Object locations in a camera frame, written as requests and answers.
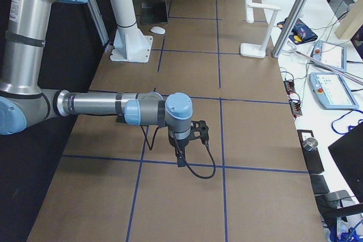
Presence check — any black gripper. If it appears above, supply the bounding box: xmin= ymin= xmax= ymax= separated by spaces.
xmin=168 ymin=135 xmax=189 ymax=167

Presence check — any grey laptop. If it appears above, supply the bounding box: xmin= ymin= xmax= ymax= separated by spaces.
xmin=140 ymin=0 xmax=169 ymax=25

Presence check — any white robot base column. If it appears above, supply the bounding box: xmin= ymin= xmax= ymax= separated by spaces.
xmin=110 ymin=0 xmax=153 ymax=63

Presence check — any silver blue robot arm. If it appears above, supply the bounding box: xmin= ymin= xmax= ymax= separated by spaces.
xmin=1 ymin=0 xmax=129 ymax=135

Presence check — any white computer mouse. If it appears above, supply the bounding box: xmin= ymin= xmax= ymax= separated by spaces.
xmin=150 ymin=26 xmax=166 ymax=35

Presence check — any white desk lamp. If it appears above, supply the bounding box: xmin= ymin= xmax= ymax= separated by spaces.
xmin=240 ymin=0 xmax=281 ymax=58

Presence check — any orange black connector box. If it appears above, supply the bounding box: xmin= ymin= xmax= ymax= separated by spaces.
xmin=284 ymin=79 xmax=296 ymax=95

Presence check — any silver metal cup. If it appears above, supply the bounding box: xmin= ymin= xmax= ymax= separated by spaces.
xmin=302 ymin=137 xmax=318 ymax=151

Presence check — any white grabber claw stick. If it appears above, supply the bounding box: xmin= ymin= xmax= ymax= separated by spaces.
xmin=292 ymin=48 xmax=362 ymax=86

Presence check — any lower teach pendant tablet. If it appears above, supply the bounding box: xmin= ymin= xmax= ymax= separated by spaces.
xmin=309 ymin=73 xmax=359 ymax=110

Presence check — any teach pendant tablet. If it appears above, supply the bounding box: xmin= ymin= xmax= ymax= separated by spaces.
xmin=310 ymin=41 xmax=347 ymax=72
xmin=309 ymin=73 xmax=359 ymax=110

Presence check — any black monitor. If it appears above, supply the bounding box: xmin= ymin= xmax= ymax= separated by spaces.
xmin=328 ymin=124 xmax=363 ymax=202

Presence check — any dark blue space pencil case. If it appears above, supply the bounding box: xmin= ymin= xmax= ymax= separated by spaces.
xmin=289 ymin=18 xmax=318 ymax=45

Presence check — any upper teach pendant tablet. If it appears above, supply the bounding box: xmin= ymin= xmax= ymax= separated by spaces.
xmin=310 ymin=41 xmax=347 ymax=72

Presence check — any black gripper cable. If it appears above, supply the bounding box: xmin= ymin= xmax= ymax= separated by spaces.
xmin=140 ymin=125 xmax=216 ymax=180

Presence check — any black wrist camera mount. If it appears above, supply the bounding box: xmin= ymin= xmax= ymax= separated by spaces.
xmin=188 ymin=120 xmax=209 ymax=146

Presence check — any blue lanyard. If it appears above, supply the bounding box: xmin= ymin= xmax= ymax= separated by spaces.
xmin=331 ymin=109 xmax=363 ymax=135

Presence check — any aluminium frame post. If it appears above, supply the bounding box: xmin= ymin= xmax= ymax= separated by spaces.
xmin=272 ymin=0 xmax=307 ymax=58

